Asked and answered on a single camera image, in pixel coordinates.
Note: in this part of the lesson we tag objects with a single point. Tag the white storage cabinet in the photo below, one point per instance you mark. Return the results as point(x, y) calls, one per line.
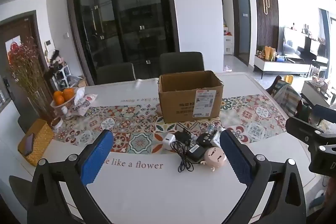
point(227, 45)

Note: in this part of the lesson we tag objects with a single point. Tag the orange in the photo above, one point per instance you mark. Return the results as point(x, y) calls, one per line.
point(68, 94)
point(58, 98)

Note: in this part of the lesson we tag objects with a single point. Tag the wall intercom panel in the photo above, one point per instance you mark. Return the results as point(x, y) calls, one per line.
point(48, 43)

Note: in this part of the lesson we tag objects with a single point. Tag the glass vase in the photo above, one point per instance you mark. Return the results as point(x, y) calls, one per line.
point(43, 106)

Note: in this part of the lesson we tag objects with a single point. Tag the white fruit basket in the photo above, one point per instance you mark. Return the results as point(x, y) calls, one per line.
point(65, 103)

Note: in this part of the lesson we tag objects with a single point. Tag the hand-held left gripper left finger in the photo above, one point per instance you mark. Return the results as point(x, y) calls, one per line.
point(97, 158)

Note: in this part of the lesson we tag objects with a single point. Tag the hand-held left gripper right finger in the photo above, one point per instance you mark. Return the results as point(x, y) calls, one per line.
point(236, 161)

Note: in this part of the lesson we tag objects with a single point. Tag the pink round plug adapter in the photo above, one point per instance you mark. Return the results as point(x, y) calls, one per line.
point(215, 158)

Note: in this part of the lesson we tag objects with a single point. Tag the small brown rimmed cup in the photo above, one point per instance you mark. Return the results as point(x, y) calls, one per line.
point(56, 123)

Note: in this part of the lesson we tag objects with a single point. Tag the dark glass door cabinet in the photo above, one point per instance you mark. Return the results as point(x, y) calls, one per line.
point(126, 16)

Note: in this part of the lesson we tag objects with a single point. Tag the dried red flowers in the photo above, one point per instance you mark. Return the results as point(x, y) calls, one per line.
point(23, 64)

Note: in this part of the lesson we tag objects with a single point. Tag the dark interior door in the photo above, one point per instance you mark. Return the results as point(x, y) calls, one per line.
point(242, 24)

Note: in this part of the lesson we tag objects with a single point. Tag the yellow paper bags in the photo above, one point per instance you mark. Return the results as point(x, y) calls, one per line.
point(269, 53)

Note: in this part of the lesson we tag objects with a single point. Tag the television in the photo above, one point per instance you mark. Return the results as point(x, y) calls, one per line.
point(302, 43)

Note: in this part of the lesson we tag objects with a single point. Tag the dark slatted wall panel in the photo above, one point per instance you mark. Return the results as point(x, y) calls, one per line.
point(265, 14)

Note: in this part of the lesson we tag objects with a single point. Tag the cluttered white shelf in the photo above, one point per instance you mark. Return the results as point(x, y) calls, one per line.
point(59, 74)

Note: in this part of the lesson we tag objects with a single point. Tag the dark smartphone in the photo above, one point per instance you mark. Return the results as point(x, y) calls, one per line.
point(29, 144)

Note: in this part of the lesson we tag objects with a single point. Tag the white cube charger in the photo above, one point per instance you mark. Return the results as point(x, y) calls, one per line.
point(168, 141)

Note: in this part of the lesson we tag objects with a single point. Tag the low coffee table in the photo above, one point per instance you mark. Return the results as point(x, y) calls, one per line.
point(317, 92)

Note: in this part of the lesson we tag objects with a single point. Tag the white red snack bag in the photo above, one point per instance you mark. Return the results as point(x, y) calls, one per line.
point(84, 103)

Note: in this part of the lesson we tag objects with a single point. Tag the striped cloth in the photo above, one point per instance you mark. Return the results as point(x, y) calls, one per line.
point(287, 98)

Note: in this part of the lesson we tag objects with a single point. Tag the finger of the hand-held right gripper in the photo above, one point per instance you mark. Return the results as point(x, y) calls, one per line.
point(302, 128)
point(326, 112)

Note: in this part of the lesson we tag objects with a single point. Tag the dark dining chair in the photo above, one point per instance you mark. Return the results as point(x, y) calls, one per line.
point(115, 73)
point(181, 62)
point(27, 123)

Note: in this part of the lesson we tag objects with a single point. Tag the white slipper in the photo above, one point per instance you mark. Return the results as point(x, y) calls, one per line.
point(227, 68)

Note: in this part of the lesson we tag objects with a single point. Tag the yellow woven tray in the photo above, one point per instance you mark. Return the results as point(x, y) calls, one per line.
point(42, 142)

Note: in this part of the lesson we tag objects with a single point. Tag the white battery charger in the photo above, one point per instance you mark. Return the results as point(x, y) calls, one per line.
point(217, 136)

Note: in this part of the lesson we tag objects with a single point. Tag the wooden chair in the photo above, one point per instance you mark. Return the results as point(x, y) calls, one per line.
point(271, 85)

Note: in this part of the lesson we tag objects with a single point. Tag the white tv stand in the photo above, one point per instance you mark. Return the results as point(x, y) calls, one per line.
point(278, 65)

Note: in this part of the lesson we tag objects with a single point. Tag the vase of dried flowers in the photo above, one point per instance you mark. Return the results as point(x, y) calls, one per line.
point(23, 29)

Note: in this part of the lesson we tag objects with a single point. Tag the brown cardboard box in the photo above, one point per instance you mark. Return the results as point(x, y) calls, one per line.
point(189, 98)

